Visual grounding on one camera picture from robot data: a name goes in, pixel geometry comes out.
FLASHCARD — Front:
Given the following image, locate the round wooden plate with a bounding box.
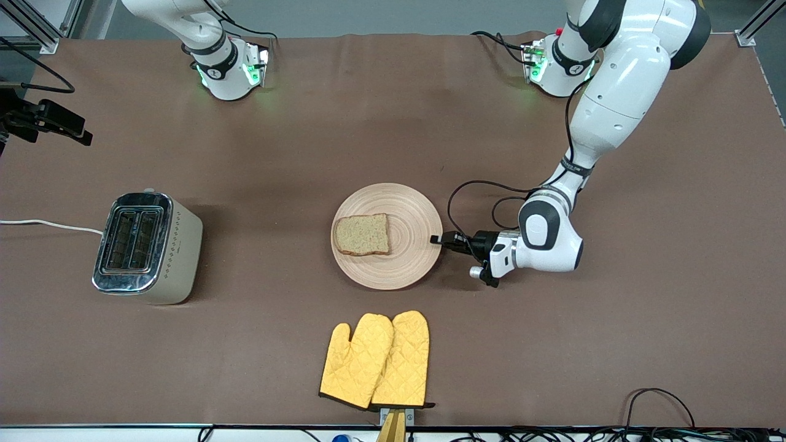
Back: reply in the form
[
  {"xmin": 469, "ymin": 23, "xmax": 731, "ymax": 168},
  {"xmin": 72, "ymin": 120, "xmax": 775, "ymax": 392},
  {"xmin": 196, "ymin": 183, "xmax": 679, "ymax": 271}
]
[{"xmin": 330, "ymin": 183, "xmax": 443, "ymax": 291}]

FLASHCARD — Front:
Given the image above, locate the beige and chrome toaster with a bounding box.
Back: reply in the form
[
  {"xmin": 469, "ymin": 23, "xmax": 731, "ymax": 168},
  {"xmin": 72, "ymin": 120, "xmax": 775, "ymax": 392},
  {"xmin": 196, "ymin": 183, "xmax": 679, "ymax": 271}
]
[{"xmin": 92, "ymin": 189, "xmax": 204, "ymax": 306}]

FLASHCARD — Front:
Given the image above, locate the black cable bundle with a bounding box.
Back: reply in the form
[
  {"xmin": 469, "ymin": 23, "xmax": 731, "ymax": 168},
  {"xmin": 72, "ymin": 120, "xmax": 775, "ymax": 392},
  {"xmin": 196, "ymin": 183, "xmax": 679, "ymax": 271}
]
[{"xmin": 448, "ymin": 427, "xmax": 786, "ymax": 442}]

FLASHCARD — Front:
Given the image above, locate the brown table cover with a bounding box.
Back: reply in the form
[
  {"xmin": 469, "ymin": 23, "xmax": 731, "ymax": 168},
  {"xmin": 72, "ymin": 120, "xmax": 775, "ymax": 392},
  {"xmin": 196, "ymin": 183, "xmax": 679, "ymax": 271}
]
[{"xmin": 0, "ymin": 31, "xmax": 786, "ymax": 428}]

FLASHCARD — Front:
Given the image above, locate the small metal bracket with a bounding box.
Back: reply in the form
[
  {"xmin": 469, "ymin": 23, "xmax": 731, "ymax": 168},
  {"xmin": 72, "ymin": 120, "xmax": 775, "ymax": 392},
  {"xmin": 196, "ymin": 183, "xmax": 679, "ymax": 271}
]
[{"xmin": 379, "ymin": 407, "xmax": 415, "ymax": 427}]

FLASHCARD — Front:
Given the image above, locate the black looped cable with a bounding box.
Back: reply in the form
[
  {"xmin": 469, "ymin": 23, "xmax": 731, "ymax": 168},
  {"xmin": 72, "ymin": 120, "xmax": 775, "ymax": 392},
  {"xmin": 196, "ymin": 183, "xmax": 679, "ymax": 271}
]
[{"xmin": 625, "ymin": 388, "xmax": 696, "ymax": 430}]

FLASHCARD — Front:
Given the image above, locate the brown toast slice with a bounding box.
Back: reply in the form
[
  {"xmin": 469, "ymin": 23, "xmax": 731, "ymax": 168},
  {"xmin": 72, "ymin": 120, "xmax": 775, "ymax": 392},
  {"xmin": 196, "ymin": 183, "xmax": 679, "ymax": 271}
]
[{"xmin": 333, "ymin": 213, "xmax": 391, "ymax": 257}]

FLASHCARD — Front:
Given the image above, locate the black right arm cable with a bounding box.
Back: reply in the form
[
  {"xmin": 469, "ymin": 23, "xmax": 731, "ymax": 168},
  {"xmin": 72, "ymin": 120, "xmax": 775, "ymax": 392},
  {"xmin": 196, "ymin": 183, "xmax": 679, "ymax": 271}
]
[{"xmin": 0, "ymin": 36, "xmax": 76, "ymax": 95}]

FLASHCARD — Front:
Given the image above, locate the wooden stick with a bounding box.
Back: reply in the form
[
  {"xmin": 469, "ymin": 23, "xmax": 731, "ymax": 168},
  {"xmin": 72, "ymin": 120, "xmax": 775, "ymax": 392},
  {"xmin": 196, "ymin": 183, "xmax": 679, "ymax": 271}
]
[{"xmin": 376, "ymin": 410, "xmax": 407, "ymax": 442}]

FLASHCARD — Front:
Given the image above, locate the black left arm base cable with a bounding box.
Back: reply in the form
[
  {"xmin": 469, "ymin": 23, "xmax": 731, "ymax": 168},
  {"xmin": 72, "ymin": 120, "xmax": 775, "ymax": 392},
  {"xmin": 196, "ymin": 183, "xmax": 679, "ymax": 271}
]
[{"xmin": 470, "ymin": 31, "xmax": 529, "ymax": 66}]

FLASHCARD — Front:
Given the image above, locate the white toaster power cable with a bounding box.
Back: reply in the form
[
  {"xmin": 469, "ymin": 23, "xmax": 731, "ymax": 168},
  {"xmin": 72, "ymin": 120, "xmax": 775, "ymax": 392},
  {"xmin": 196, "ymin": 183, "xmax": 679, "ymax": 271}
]
[{"xmin": 0, "ymin": 219, "xmax": 104, "ymax": 236}]

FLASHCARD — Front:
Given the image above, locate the yellow quilted oven mitt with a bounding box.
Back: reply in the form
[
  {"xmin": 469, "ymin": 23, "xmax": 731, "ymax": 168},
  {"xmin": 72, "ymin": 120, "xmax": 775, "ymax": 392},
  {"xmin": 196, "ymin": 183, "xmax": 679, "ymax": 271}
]
[
  {"xmin": 319, "ymin": 313, "xmax": 394, "ymax": 410},
  {"xmin": 370, "ymin": 310, "xmax": 435, "ymax": 409}
]

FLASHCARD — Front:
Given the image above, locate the aluminium frame profile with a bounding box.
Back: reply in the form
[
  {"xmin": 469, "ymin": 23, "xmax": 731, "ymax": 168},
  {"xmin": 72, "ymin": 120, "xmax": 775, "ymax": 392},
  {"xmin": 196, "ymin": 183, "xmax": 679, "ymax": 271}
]
[
  {"xmin": 735, "ymin": 0, "xmax": 786, "ymax": 47},
  {"xmin": 0, "ymin": 0, "xmax": 84, "ymax": 55}
]

